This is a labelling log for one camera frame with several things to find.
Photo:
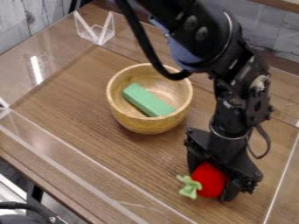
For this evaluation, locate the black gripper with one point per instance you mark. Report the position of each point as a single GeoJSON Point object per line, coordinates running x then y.
{"type": "Point", "coordinates": [228, 154]}

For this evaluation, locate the red plush fruit green stem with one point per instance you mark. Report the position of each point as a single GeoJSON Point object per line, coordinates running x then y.
{"type": "Point", "coordinates": [206, 182]}

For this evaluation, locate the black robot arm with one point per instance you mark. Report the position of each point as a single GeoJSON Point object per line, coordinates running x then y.
{"type": "Point", "coordinates": [206, 41]}

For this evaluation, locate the wooden bowl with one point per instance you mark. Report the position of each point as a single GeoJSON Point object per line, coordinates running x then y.
{"type": "Point", "coordinates": [173, 91]}

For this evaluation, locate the green rectangular block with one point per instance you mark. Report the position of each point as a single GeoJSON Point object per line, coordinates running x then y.
{"type": "Point", "coordinates": [148, 101]}

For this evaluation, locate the clear acrylic tray wall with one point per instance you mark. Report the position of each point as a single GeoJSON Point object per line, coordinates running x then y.
{"type": "Point", "coordinates": [101, 197]}

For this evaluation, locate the clear acrylic corner bracket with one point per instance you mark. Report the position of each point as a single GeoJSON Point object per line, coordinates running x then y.
{"type": "Point", "coordinates": [95, 33]}

